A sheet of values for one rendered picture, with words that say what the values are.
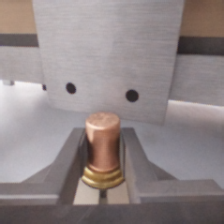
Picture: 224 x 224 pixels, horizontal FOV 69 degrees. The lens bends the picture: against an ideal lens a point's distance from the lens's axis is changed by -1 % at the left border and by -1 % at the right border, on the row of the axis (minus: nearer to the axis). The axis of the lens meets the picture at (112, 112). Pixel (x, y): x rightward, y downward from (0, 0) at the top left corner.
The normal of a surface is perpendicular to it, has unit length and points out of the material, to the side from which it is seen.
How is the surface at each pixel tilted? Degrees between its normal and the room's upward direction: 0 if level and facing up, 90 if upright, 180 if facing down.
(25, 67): 90
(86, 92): 90
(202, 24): 90
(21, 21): 90
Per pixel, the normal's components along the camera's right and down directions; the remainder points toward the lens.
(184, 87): -0.32, 0.42
